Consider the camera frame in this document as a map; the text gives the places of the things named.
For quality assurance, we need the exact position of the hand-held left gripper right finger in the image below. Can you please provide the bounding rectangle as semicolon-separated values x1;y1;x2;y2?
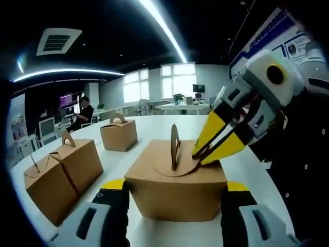
220;181;302;247

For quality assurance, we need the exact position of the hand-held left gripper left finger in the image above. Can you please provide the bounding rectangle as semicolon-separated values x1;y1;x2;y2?
47;179;130;247

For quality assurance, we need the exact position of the brown paper box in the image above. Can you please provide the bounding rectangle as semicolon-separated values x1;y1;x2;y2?
124;123;228;222
24;153;81;227
99;112;139;152
49;130;104;198

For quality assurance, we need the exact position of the white desk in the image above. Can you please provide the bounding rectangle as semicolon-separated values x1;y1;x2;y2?
156;102;211;116

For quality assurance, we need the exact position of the white worn device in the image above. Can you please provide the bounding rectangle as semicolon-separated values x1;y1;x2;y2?
304;40;329;91

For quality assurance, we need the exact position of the bright window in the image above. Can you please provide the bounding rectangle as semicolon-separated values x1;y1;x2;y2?
123;69;150;104
160;63;196;100

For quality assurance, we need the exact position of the white office chair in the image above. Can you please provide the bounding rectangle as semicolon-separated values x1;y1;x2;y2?
38;117;59;145
137;99;149;116

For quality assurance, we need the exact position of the colourful display shelf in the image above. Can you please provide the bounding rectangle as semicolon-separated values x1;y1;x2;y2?
9;113;27;142

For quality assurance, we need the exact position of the purple monitor screen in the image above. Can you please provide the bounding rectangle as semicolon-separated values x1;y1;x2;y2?
59;93;78;108

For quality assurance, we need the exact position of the ceiling air vent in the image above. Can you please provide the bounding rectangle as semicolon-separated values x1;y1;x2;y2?
35;27;83;57

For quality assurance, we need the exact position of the wall poster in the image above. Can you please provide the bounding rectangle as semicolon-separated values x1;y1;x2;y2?
228;7;322;78

